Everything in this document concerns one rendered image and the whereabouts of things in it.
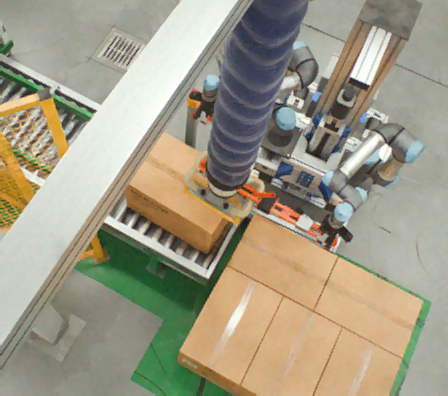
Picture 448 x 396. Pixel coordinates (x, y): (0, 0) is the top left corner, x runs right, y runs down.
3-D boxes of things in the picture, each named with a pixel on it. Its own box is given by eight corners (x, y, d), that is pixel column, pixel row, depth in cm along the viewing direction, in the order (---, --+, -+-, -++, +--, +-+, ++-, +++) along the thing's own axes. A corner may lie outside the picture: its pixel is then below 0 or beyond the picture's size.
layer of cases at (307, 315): (177, 359, 362) (179, 351, 326) (246, 232, 403) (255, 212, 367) (345, 454, 347) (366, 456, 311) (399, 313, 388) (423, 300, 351)
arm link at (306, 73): (324, 87, 288) (235, 118, 283) (315, 70, 292) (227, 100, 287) (327, 75, 277) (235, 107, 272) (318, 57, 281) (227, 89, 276)
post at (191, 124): (181, 168, 435) (186, 98, 345) (186, 161, 438) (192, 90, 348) (189, 172, 435) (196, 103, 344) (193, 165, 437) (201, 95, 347)
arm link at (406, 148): (377, 162, 321) (406, 122, 269) (398, 180, 317) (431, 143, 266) (364, 176, 318) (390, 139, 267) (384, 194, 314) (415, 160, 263)
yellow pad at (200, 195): (181, 192, 303) (182, 189, 298) (191, 178, 307) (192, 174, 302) (236, 225, 298) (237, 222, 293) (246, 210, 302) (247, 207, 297)
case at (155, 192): (127, 206, 360) (122, 180, 324) (161, 159, 376) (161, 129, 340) (207, 254, 352) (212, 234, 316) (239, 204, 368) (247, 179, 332)
